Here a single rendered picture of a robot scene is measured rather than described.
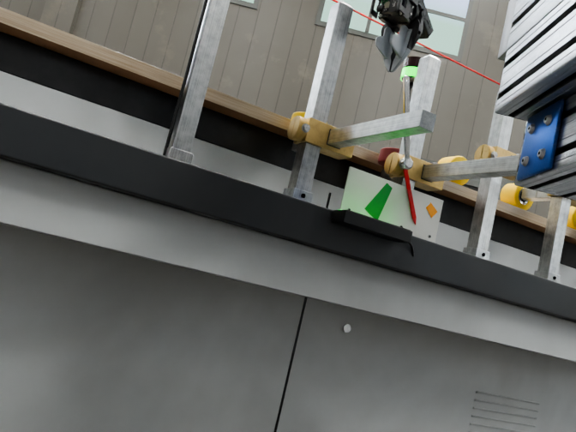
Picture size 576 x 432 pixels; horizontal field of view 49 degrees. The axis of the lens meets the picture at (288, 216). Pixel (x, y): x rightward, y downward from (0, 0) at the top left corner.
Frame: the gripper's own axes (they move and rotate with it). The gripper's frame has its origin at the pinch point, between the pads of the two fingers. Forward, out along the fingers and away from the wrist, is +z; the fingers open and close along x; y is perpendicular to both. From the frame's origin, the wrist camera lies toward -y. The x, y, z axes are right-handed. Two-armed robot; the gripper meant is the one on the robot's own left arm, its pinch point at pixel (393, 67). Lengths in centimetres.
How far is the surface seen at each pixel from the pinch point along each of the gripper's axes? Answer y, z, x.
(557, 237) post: -62, 20, 16
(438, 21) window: -430, -258, -274
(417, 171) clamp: -16.4, 17.2, 0.4
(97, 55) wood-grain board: 42, 13, -39
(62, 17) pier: -165, -161, -526
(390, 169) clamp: -11.8, 18.2, -3.6
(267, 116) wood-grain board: 6.6, 12.6, -26.0
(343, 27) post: 7.5, -6.0, -9.2
